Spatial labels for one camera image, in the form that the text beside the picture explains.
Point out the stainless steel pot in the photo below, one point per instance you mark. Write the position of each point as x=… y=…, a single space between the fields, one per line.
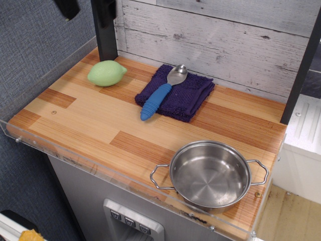
x=211 y=176

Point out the dark right vertical post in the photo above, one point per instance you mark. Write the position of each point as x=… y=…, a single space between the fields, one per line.
x=302 y=72

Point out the green plastic lime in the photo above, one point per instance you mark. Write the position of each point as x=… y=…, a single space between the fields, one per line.
x=106 y=73

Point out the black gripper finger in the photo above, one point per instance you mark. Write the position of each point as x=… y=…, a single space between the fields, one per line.
x=68 y=8
x=106 y=10

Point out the white toy sink counter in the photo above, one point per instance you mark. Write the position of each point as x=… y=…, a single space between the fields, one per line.
x=297 y=168

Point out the purple folded rag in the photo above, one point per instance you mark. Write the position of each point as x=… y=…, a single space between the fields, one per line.
x=184 y=100

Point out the silver dispenser button panel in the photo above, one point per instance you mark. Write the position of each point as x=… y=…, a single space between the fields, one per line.
x=126 y=224

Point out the clear acrylic guard rail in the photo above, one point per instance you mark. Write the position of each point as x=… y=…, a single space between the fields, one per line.
x=99 y=131

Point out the grey toy fridge cabinet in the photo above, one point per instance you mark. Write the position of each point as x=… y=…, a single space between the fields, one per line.
x=86 y=193

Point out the blue handled metal spoon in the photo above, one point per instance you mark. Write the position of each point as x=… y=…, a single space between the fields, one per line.
x=176 y=76

